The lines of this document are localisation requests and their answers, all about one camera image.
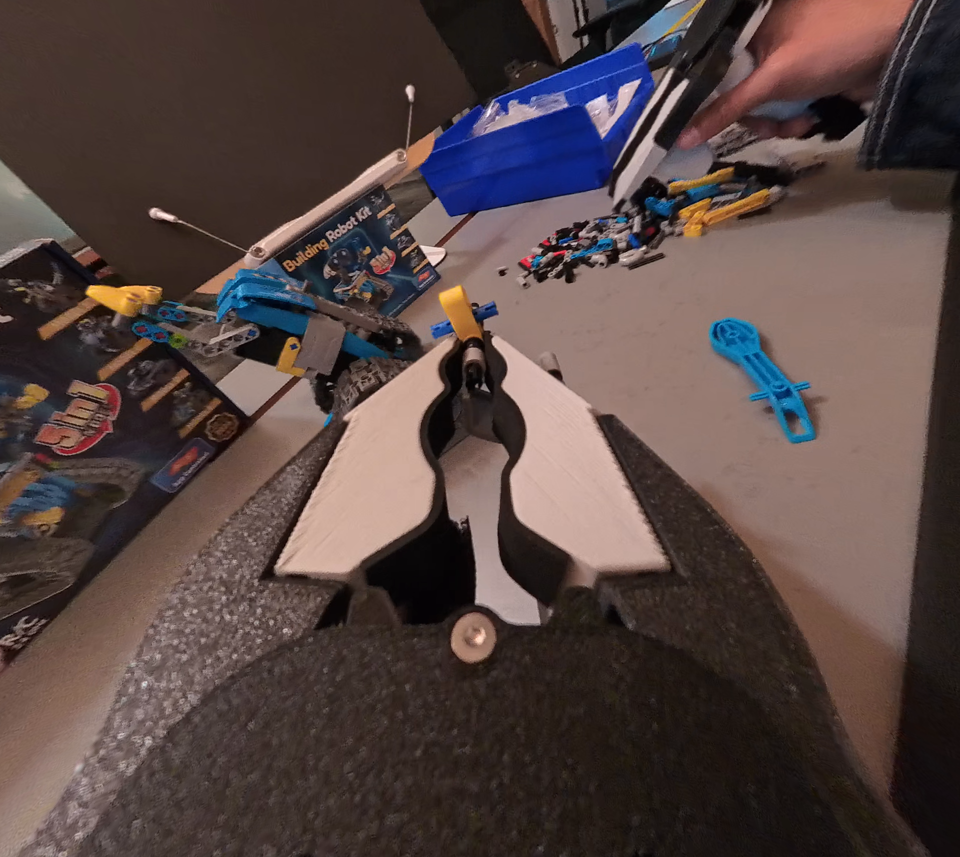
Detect blue flat plastic piece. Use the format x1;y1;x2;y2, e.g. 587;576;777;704
708;319;820;446

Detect pile of small building pieces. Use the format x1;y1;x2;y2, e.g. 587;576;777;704
516;163;790;290

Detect yellow black small part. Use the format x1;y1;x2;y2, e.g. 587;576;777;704
432;283;504;446

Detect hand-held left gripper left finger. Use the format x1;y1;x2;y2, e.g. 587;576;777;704
275;340;460;582

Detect person's right forearm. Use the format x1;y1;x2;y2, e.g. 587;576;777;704
863;0;960;176

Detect blue plastic bin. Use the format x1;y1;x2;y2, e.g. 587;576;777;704
419;40;663;218

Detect large robot kit box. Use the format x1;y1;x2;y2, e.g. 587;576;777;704
0;238;250;672

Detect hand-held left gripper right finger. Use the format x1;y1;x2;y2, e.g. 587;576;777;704
480;337;673;578

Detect clear plastic bags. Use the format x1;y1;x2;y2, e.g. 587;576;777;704
465;89;631;146

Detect grey desk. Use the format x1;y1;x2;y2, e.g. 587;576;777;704
0;0;960;857

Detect small black panel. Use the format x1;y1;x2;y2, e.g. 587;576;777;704
411;0;561;104

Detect person's right hand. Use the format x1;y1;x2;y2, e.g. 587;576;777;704
678;0;925;153

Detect large black board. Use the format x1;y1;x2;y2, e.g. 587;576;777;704
0;0;484;306

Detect blue tracked toy robot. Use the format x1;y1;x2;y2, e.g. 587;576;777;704
83;265;451;420

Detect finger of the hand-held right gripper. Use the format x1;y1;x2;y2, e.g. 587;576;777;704
645;0;786;204
611;0;753;204

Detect small robot kit box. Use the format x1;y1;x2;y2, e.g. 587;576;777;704
254;184;445;335

